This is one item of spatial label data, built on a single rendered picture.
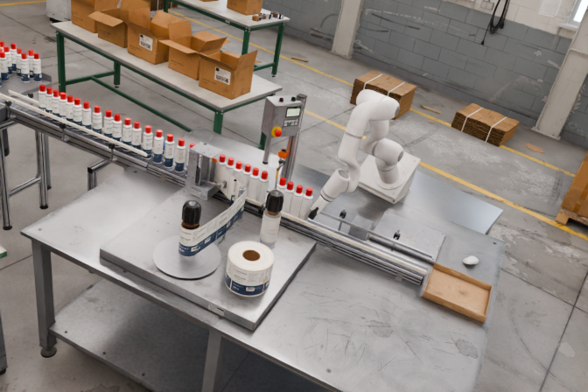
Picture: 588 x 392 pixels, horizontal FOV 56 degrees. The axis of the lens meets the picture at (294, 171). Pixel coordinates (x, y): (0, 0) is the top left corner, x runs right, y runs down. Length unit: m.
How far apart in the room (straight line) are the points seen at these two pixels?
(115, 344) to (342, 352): 1.27
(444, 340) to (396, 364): 0.29
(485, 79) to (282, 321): 6.04
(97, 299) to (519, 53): 6.08
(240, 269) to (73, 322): 1.19
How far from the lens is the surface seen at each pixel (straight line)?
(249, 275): 2.35
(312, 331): 2.42
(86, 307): 3.31
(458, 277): 2.98
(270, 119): 2.76
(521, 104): 7.92
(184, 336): 3.15
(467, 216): 3.53
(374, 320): 2.56
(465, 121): 6.97
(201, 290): 2.44
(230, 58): 4.70
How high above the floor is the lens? 2.54
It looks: 29 degrees down
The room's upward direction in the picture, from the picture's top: 11 degrees clockwise
